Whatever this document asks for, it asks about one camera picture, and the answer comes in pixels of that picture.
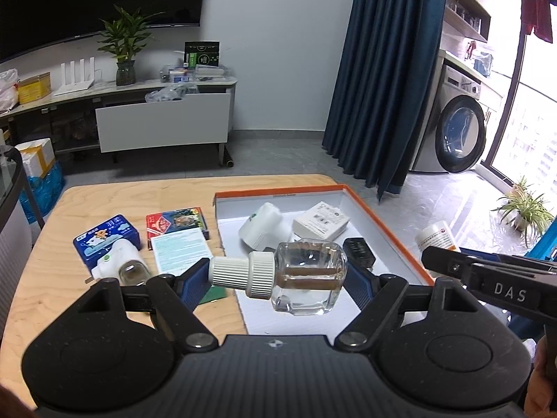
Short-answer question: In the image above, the white yellow cardboard box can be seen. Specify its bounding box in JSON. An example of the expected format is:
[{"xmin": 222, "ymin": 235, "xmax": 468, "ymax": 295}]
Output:
[{"xmin": 16, "ymin": 138, "xmax": 56, "ymax": 178}]

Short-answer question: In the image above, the white plastic bag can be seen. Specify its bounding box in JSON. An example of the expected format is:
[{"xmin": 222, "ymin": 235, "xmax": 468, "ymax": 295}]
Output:
[{"xmin": 0, "ymin": 69, "xmax": 19, "ymax": 113}]

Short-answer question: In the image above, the white tv cabinet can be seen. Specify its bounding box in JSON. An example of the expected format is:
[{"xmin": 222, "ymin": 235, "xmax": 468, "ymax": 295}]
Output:
[{"xmin": 1, "ymin": 77, "xmax": 237, "ymax": 167}]

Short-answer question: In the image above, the black UGREEN charger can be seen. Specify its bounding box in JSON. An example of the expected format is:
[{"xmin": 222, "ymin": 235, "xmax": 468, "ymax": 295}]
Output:
[{"xmin": 343, "ymin": 238, "xmax": 376, "ymax": 270}]

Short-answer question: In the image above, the red blue card box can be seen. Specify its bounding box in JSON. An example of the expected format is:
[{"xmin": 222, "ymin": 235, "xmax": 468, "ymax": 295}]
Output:
[{"xmin": 146, "ymin": 207, "xmax": 210, "ymax": 250}]

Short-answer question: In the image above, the white mosquito repellent heater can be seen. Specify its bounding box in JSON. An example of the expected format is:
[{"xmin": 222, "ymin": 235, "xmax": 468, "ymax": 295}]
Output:
[{"xmin": 91, "ymin": 239, "xmax": 152, "ymax": 286}]

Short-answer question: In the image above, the white pill bottle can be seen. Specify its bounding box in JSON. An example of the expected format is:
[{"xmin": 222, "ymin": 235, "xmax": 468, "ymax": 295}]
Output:
[{"xmin": 415, "ymin": 221, "xmax": 460, "ymax": 254}]

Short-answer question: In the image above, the potted bamboo plant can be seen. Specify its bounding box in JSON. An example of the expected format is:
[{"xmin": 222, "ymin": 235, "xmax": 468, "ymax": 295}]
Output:
[{"xmin": 97, "ymin": 5, "xmax": 162, "ymax": 86}]

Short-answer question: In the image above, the black green display box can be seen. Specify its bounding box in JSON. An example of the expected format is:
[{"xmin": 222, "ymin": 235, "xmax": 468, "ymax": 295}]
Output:
[{"xmin": 184, "ymin": 41, "xmax": 220, "ymax": 69}]

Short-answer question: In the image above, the dark blue curtain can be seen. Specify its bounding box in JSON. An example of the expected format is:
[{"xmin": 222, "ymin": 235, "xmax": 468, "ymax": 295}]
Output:
[{"xmin": 322, "ymin": 0, "xmax": 446, "ymax": 197}]

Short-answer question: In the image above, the right hand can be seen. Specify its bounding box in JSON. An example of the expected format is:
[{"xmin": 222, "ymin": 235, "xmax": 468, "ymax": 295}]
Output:
[{"xmin": 524, "ymin": 337, "xmax": 556, "ymax": 418}]

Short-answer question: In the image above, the silver washing machine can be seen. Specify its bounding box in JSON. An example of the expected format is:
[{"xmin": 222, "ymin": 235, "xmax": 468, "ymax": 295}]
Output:
[{"xmin": 410, "ymin": 61, "xmax": 486, "ymax": 174}]

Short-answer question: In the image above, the white small carton box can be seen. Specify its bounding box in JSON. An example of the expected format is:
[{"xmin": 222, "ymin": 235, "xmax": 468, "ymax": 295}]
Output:
[{"xmin": 293, "ymin": 201, "xmax": 349, "ymax": 242}]

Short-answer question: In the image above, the clear liquid refill bottle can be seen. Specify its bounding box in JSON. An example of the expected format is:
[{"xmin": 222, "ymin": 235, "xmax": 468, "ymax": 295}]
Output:
[{"xmin": 208, "ymin": 240, "xmax": 347, "ymax": 316}]

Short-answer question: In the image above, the white router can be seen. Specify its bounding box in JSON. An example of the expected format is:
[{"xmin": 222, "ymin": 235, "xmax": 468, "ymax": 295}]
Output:
[{"xmin": 53, "ymin": 57, "xmax": 95, "ymax": 96}]

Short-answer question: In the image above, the spider plant pot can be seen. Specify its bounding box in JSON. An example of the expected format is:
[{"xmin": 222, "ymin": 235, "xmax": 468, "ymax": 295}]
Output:
[{"xmin": 492, "ymin": 177, "xmax": 555, "ymax": 247}]

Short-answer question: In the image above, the white plug-in diffuser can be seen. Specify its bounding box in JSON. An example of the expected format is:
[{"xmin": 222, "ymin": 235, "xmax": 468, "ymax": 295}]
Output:
[{"xmin": 239, "ymin": 202, "xmax": 293, "ymax": 251}]

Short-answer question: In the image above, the orange white tray box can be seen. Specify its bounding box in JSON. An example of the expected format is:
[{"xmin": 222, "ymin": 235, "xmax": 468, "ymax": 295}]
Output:
[{"xmin": 209, "ymin": 185, "xmax": 433, "ymax": 340}]

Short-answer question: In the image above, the blue tin box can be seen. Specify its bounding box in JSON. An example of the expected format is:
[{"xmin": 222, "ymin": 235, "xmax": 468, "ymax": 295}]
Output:
[{"xmin": 73, "ymin": 214, "xmax": 142, "ymax": 271}]

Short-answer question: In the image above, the teal bandage box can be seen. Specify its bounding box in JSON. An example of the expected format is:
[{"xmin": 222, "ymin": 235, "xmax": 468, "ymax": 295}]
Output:
[{"xmin": 151, "ymin": 227, "xmax": 212, "ymax": 277}]

